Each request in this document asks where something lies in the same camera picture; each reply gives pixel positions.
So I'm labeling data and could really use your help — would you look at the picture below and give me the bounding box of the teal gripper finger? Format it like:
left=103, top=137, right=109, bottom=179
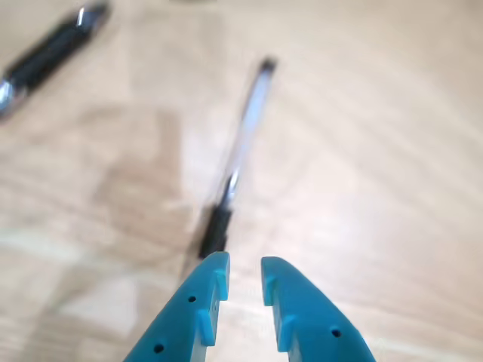
left=122, top=251, right=231, bottom=362
left=260, top=256, right=377, bottom=362

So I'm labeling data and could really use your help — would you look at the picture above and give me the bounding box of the clear pen black cap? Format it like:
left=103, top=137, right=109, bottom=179
left=198, top=55, right=279, bottom=261

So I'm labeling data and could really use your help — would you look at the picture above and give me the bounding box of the black gel pen clear end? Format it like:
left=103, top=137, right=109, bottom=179
left=0, top=0, right=112, bottom=122

